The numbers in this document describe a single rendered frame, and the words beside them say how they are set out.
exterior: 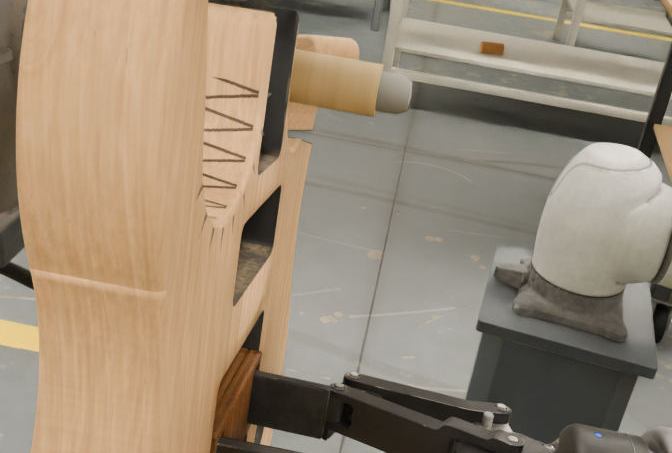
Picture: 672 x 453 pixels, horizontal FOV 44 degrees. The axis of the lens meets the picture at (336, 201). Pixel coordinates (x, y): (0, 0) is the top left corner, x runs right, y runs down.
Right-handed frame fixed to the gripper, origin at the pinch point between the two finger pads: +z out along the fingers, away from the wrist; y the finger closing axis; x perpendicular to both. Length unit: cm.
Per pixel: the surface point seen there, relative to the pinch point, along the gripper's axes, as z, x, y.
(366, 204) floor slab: 9, -53, 272
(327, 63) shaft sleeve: -0.2, 18.6, 10.8
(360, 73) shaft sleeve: -2.3, 18.3, 10.6
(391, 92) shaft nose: -4.3, 17.5, 10.7
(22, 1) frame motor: 17.2, 19.4, 7.5
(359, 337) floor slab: 0, -72, 187
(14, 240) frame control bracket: 26.8, -2.5, 27.4
